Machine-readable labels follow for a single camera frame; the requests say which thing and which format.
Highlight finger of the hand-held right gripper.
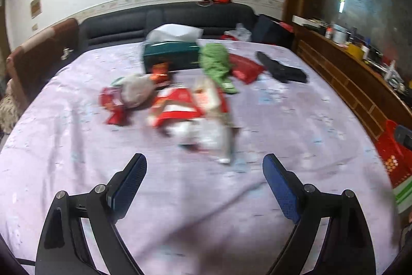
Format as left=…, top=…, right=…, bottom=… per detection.
left=394, top=125, right=412, bottom=148

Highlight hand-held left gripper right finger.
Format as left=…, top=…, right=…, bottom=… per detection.
left=262, top=153, right=376, bottom=275

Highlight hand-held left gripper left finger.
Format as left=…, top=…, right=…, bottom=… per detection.
left=35, top=153, right=148, bottom=275

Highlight red plastic basket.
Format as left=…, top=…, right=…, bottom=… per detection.
left=374, top=119, right=412, bottom=189

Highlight red foil wrapper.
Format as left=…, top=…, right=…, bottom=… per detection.
left=99, top=85, right=133, bottom=126

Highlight grey tissue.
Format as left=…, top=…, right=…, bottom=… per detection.
left=120, top=73, right=156, bottom=109

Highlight red and white pouch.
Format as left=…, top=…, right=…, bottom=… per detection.
left=192, top=78, right=240, bottom=165

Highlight small red snack packet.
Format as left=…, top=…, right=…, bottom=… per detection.
left=151, top=63, right=172, bottom=84

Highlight purple floral tablecloth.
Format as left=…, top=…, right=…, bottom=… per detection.
left=0, top=38, right=400, bottom=275

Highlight wooden counter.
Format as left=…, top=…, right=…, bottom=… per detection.
left=292, top=24, right=412, bottom=147

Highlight black folded item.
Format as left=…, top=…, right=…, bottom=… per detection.
left=255, top=51, right=308, bottom=84

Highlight white jar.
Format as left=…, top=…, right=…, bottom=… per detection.
left=332, top=24, right=347, bottom=44

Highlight dark red packet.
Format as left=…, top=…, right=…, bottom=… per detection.
left=229, top=54, right=266, bottom=84

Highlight dark green tissue box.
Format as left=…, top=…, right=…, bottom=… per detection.
left=142, top=23, right=204, bottom=73

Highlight green crumpled cloth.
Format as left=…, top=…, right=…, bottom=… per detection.
left=198, top=43, right=239, bottom=94

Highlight white flat box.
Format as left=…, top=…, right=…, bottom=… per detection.
left=292, top=15, right=325, bottom=28

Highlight brown armchair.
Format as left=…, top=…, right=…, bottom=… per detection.
left=0, top=18, right=80, bottom=134

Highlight white plastic bag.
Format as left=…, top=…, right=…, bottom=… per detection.
left=224, top=23, right=252, bottom=41

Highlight black leather sofa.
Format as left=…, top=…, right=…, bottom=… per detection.
left=78, top=1, right=258, bottom=53

